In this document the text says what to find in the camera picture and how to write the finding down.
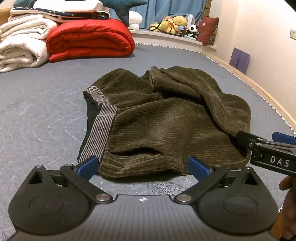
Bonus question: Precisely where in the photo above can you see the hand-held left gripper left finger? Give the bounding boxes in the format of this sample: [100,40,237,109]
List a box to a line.
[28,156,113,204]

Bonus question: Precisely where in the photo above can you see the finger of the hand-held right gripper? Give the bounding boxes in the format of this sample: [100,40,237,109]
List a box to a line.
[235,131,267,149]
[272,131,296,146]

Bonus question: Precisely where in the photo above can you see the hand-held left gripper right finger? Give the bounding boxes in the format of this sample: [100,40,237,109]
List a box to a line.
[174,156,259,205]

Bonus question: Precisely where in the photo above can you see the olive corduroy pants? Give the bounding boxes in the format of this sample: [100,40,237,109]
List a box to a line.
[77,66,252,179]

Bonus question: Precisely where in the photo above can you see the person's right hand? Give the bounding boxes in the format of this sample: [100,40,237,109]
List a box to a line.
[279,175,296,241]

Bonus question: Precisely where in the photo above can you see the grey quilted mattress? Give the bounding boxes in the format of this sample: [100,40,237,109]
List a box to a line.
[0,42,296,241]

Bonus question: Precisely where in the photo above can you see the red cushion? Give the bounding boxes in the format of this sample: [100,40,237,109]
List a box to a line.
[196,16,219,46]

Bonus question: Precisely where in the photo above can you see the panda plush toy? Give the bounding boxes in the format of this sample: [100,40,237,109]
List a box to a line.
[186,24,199,40]

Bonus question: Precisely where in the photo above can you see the red folded comforter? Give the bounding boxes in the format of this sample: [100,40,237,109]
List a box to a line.
[46,19,136,63]

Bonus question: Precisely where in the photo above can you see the yellow plush toy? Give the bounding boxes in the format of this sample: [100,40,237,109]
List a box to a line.
[149,15,188,34]

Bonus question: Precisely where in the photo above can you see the white folded blanket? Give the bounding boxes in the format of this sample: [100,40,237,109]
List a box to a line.
[0,14,60,73]

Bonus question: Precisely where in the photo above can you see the navy patterned blanket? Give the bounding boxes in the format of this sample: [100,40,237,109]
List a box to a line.
[10,7,110,24]

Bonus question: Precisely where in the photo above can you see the white plush toy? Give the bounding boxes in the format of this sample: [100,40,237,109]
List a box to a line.
[128,10,142,30]

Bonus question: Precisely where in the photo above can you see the blue curtain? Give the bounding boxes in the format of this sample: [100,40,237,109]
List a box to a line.
[128,0,206,29]

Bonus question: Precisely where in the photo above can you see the white pillow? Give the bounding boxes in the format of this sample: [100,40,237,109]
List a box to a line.
[32,0,103,13]

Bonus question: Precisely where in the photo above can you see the teal shark plush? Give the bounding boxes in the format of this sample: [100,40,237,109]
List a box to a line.
[13,0,148,26]

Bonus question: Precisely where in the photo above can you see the wooden bed frame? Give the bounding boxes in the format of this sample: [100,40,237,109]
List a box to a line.
[201,50,296,133]

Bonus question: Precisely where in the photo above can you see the purple folder against wall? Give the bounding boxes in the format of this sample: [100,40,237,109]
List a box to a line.
[230,47,251,75]

